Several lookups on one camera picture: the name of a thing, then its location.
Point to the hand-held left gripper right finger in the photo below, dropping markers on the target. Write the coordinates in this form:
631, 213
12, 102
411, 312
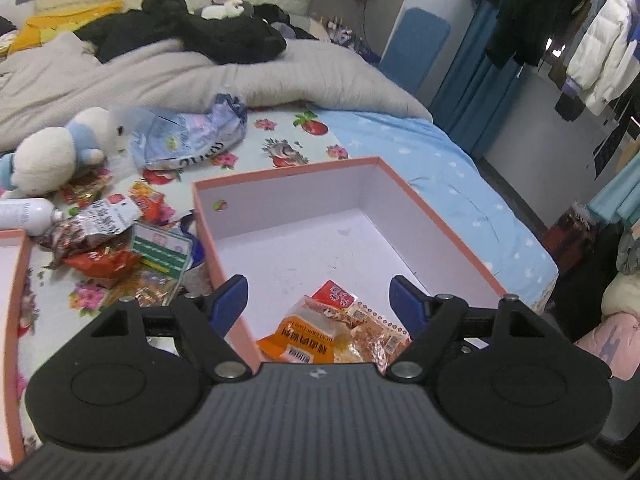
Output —
404, 302

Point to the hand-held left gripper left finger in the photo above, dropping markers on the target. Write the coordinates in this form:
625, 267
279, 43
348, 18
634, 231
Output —
231, 301

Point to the green label orange snack packet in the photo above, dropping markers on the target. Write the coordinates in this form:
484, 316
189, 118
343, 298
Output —
162, 250

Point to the orange bread snack packet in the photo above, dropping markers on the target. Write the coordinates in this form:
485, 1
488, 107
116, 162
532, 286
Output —
320, 335

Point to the pink cardboard box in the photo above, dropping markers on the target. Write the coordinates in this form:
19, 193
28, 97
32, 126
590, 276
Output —
310, 240

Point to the brown snack packet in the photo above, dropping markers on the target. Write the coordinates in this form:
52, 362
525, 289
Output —
90, 227

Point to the blue snack packet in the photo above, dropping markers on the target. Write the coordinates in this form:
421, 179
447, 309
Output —
194, 250

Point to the small orange snack packet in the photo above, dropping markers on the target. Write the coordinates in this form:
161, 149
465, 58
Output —
146, 202

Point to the light blue bed sheet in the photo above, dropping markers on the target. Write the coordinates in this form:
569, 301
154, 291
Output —
450, 165

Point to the light blue snack bag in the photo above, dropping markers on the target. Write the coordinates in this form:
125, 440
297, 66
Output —
185, 135

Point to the fruit printed bed sheet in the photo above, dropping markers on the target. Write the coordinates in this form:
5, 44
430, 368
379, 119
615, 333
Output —
280, 135

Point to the red patterned bag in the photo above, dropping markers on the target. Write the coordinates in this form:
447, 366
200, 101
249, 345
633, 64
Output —
572, 232

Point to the small red yellow snack packet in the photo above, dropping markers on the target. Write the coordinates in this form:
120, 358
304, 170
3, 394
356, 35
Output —
85, 187

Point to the pink quilted cloth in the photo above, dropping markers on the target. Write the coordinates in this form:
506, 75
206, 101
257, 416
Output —
612, 342

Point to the pink box lid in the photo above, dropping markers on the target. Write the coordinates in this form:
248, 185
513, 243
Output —
12, 310

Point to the white bottle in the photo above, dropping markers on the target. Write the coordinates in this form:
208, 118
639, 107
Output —
25, 214

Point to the blue curtain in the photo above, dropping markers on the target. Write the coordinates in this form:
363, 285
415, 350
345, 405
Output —
475, 85

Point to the teal cloth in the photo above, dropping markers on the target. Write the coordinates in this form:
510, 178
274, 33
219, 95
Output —
612, 195

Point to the white and blue plush toy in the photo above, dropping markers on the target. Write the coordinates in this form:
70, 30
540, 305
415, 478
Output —
45, 155

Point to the grey blanket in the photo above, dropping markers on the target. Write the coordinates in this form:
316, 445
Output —
150, 75

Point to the blue chair back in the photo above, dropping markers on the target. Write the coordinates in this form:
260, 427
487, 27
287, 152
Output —
415, 45

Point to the black clothing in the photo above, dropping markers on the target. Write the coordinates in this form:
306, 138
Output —
210, 30

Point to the black hanging jacket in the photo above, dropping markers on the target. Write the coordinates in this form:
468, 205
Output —
535, 10

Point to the white hanging jacket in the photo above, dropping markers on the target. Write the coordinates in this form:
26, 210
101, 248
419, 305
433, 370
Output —
602, 45

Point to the yellow cloth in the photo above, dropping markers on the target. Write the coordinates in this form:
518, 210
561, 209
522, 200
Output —
60, 22

